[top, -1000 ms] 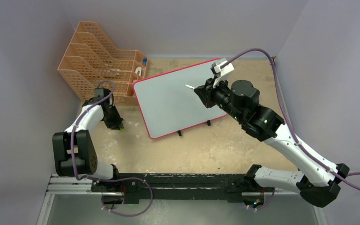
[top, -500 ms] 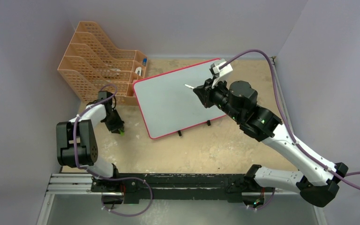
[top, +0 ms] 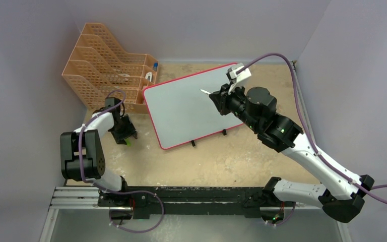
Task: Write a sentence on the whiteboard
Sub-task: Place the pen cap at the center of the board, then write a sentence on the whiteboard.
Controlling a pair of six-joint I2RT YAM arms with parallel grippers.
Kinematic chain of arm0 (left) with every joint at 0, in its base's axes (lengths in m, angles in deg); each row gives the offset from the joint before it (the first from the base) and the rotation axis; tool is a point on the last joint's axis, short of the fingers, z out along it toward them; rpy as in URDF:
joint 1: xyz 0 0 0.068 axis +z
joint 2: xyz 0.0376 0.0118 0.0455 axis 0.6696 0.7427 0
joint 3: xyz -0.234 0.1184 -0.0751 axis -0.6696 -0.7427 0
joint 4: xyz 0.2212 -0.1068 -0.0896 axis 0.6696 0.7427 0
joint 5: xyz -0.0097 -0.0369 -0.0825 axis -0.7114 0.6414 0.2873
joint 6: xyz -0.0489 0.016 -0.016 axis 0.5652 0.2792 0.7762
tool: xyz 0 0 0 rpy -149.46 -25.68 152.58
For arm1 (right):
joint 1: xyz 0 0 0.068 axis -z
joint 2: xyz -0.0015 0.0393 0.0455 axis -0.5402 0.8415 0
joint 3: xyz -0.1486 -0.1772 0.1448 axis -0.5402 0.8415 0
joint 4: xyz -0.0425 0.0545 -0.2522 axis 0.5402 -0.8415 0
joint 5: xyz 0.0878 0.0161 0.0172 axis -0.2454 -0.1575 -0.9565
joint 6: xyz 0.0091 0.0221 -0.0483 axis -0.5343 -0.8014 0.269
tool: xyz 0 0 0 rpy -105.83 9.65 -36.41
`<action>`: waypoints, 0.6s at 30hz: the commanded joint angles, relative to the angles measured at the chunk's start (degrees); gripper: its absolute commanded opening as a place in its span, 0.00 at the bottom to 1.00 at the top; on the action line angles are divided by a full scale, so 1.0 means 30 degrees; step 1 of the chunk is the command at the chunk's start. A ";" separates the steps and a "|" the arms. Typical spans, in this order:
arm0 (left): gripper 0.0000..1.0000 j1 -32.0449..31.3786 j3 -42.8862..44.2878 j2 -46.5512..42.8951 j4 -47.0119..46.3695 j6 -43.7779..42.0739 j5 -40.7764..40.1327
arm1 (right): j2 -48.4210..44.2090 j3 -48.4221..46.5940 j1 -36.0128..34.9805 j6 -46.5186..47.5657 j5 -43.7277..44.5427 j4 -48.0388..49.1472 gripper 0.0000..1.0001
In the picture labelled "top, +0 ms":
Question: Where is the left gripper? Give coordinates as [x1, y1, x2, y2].
[110, 115, 136, 144]

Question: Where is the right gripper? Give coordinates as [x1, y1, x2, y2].
[211, 81, 261, 132]

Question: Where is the pink framed whiteboard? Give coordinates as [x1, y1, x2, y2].
[143, 63, 242, 150]

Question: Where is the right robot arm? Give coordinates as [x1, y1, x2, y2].
[208, 84, 374, 223]

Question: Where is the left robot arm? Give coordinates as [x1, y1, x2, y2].
[60, 97, 138, 206]

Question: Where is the black whiteboard stand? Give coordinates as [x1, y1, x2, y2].
[190, 129, 227, 147]

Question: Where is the white stapler in organizer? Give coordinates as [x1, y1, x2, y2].
[145, 72, 153, 82]

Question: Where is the orange plastic file organizer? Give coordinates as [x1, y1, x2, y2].
[62, 23, 159, 114]

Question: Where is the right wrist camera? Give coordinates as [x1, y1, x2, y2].
[227, 63, 251, 94]

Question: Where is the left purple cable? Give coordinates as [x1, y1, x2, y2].
[77, 89, 165, 234]

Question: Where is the aluminium base frame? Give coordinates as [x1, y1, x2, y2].
[40, 62, 353, 242]

